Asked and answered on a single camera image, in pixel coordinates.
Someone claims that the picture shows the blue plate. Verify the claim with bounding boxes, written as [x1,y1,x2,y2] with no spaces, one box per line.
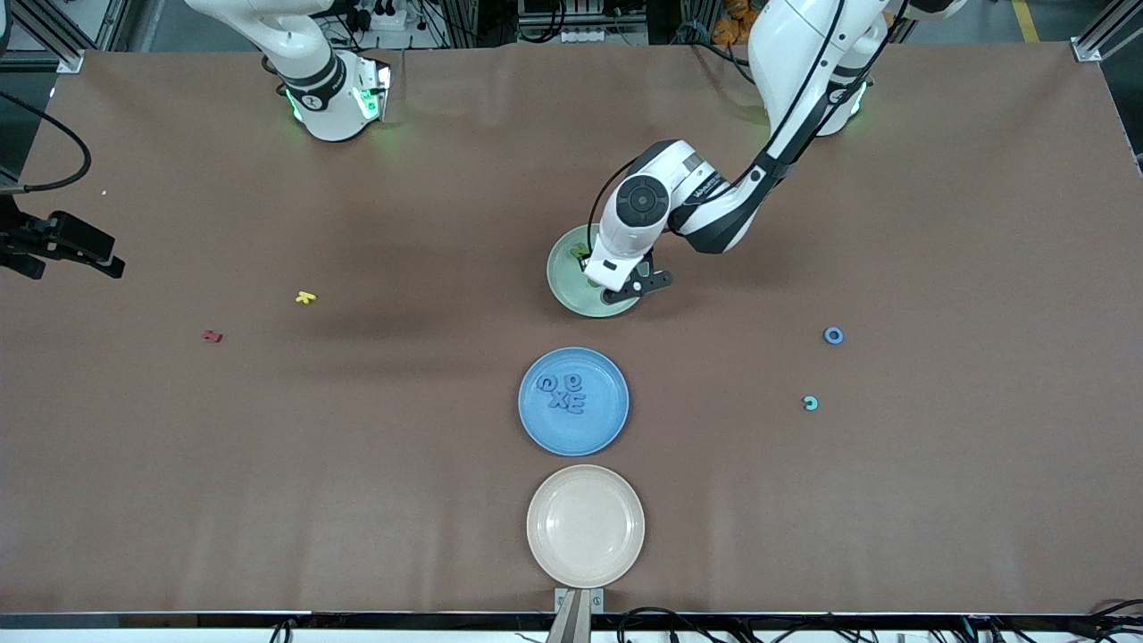
[518,347,630,457]

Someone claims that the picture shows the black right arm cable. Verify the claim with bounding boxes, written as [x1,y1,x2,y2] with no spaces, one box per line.
[0,89,93,195]

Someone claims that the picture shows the light green plate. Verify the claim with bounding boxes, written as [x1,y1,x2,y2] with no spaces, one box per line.
[546,223,646,319]

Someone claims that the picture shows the beige plate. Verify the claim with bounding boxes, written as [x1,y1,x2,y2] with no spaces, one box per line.
[526,463,646,589]

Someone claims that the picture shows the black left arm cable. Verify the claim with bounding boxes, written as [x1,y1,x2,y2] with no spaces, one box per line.
[587,0,912,260]

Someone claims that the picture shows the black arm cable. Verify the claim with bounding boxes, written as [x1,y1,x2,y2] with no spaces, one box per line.
[587,0,912,260]
[0,89,93,195]

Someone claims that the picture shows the brown table cover sheet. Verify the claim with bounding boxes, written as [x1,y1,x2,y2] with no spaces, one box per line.
[0,40,1143,617]

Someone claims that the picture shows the aluminium frame bar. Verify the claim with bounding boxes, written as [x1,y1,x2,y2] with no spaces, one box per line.
[0,0,86,74]
[1074,0,1143,63]

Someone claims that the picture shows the power strip with black plugs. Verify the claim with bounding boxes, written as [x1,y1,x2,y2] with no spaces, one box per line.
[344,0,405,32]

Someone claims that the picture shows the grey metal bracket post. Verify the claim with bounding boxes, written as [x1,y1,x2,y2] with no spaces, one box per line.
[545,587,605,643]

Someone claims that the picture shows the orange mesh bag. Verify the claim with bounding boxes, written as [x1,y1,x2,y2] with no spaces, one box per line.
[712,0,760,46]

